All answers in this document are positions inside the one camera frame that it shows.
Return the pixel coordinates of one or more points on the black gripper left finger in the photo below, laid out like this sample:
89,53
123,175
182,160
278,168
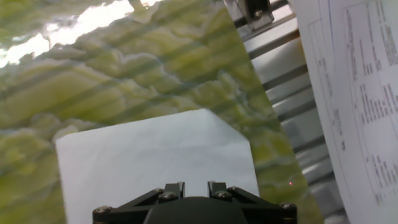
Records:
133,207

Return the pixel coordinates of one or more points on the printed white paper sheet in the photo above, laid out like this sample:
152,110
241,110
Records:
357,109

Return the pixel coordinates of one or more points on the metal corner bracket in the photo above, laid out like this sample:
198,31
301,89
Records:
256,14

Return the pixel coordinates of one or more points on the green marble pattern mat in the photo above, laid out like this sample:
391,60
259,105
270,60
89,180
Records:
124,77

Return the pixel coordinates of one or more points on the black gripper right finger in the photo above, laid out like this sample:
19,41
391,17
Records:
261,207

